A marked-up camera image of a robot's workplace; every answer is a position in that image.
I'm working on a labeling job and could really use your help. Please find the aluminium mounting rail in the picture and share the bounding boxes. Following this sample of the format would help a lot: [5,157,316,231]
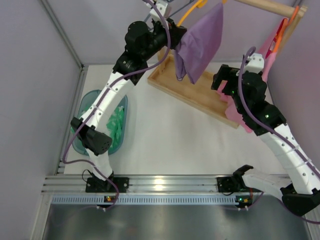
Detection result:
[41,174,311,195]

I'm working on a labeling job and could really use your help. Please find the yellow plastic hanger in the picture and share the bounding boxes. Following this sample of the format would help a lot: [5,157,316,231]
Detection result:
[176,0,228,27]

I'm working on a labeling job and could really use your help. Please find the slotted grey cable duct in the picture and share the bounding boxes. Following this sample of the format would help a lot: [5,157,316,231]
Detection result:
[51,195,239,205]

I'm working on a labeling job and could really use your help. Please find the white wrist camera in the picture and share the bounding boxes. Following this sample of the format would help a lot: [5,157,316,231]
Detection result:
[243,52,265,74]
[149,0,172,22]

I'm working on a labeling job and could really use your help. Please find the pink t-shirt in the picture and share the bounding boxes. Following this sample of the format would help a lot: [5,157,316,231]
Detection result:
[216,17,291,135]

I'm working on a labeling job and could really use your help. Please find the wooden clothes rack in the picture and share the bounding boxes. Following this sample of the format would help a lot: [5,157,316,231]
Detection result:
[147,0,308,129]

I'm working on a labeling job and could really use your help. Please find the purple trousers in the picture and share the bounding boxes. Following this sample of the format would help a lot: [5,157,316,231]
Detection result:
[173,3,224,84]

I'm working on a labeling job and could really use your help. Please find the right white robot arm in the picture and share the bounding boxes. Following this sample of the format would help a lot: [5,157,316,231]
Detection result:
[211,64,320,217]

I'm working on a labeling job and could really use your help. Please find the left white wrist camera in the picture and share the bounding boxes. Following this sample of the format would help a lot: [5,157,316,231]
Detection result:
[149,0,172,22]

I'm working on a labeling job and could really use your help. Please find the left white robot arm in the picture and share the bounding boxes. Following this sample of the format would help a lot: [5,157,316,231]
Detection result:
[71,18,187,193]

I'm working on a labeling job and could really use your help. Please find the grey-blue plastic hanger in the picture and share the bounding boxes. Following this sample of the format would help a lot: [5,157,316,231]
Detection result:
[143,0,195,23]

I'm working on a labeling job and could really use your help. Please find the green white cloth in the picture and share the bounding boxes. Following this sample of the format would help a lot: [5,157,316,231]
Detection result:
[72,103,127,156]

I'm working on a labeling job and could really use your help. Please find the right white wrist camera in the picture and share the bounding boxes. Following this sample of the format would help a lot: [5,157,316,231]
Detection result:
[243,52,265,74]

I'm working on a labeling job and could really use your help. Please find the orange plastic hanger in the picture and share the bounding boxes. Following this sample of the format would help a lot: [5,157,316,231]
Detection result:
[265,5,300,58]

